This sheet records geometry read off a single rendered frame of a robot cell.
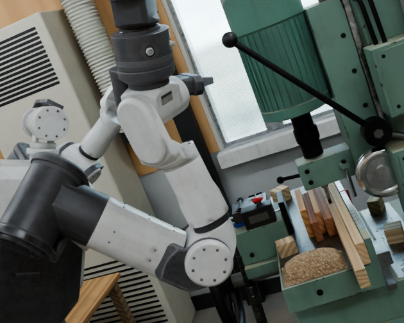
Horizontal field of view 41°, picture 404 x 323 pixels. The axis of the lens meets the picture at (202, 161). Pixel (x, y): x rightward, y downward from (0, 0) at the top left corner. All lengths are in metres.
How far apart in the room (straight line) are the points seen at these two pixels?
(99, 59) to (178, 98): 1.83
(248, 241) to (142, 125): 0.65
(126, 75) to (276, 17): 0.52
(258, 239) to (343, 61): 0.48
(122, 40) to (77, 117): 1.87
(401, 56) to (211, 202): 0.54
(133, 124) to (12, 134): 2.05
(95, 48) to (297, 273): 1.77
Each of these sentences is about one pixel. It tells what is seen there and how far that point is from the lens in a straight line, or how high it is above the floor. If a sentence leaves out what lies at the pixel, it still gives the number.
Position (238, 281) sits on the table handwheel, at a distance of 1.50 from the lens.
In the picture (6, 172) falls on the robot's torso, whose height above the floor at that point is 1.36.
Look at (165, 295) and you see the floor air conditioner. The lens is 2.90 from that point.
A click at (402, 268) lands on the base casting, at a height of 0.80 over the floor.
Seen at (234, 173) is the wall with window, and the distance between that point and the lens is 2.83.
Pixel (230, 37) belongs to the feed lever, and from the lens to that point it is 1.19.
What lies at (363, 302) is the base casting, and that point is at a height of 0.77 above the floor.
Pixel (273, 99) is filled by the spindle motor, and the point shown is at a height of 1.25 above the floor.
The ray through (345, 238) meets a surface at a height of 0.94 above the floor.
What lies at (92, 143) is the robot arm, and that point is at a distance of 1.54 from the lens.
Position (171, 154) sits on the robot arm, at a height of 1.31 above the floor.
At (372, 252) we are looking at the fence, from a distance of 1.18.
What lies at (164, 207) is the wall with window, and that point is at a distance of 3.00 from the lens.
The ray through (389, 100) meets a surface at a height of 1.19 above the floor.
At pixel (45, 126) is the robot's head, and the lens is 1.07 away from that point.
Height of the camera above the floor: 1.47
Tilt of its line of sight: 13 degrees down
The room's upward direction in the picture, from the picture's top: 22 degrees counter-clockwise
